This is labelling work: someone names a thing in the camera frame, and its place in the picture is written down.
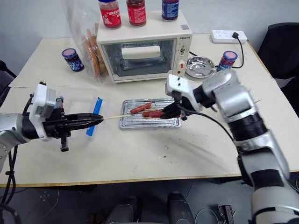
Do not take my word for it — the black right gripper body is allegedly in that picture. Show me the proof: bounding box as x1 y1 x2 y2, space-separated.
172 90 196 121

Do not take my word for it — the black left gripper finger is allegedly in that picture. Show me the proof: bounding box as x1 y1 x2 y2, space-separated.
63 112 104 121
63 119 104 129

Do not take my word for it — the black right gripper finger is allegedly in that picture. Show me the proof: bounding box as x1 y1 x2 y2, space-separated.
162 112 182 120
163 103 181 113

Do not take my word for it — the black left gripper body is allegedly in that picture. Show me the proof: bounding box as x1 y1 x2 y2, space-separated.
43 97 72 153

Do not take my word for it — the red sausage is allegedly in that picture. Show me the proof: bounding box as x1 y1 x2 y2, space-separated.
130 102 152 115
142 111 164 118

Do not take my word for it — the thin wooden skewer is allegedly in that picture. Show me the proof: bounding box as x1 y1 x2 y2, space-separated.
101 112 132 120

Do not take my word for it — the ribbed metal tray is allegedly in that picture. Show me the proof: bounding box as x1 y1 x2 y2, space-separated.
119 98 183 131

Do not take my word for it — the blue container latch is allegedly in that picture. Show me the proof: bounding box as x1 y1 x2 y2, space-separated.
86 96 104 137

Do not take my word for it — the clear bag with blue clip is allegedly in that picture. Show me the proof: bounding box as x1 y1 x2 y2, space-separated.
55 84 106 141

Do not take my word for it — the metal spoon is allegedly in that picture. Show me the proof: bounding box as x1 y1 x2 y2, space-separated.
188 64 217 72

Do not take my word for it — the round metal bowl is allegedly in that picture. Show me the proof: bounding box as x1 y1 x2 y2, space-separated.
185 56 216 79

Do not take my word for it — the blue jar with pink lid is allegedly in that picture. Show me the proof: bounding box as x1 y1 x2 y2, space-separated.
61 48 85 72
216 50 239 73

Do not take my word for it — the white roll inside oven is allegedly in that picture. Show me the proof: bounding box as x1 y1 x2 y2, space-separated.
121 45 162 61

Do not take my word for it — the clear bag of bread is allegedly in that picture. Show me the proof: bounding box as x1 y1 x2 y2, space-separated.
60 0 108 83

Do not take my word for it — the white power strip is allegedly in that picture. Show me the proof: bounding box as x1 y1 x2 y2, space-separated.
209 29 248 44

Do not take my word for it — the cream toaster oven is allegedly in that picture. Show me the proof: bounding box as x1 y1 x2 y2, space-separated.
96 10 193 84

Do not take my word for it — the dark rounded shape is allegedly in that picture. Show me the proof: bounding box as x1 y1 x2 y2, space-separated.
167 191 195 224
109 196 139 224

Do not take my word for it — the blue jar without visible lid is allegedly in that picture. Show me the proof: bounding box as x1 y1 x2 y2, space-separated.
161 0 180 22

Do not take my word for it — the plain red sauce jar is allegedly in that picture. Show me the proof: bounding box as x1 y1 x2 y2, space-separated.
126 0 147 27

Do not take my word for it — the red jar with cartoon label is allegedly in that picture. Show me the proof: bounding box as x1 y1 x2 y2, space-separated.
98 0 122 29

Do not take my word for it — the black office chair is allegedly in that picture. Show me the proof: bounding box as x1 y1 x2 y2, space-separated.
256 21 299 112

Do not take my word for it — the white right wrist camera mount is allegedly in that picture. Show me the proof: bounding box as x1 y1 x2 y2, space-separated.
164 74 204 113

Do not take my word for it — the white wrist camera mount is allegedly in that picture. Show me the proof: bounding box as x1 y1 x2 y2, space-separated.
29 82 58 142
164 74 204 113

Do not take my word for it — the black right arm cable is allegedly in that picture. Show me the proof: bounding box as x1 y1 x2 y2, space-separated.
179 105 237 143

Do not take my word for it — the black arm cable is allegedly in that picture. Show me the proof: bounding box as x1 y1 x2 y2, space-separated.
0 144 19 224
179 105 237 143

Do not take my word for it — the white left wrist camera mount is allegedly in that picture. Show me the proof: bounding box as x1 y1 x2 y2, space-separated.
29 82 58 142

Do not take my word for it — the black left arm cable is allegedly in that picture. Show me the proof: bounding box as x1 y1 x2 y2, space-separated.
0 144 19 224

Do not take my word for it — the black plug with cable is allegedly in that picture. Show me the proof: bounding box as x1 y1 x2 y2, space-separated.
231 32 245 69

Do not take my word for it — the white floor cable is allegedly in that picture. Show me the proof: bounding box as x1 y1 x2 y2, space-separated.
194 207 221 224

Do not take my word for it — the black metal bracket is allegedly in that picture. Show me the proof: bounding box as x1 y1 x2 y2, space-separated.
218 204 236 224

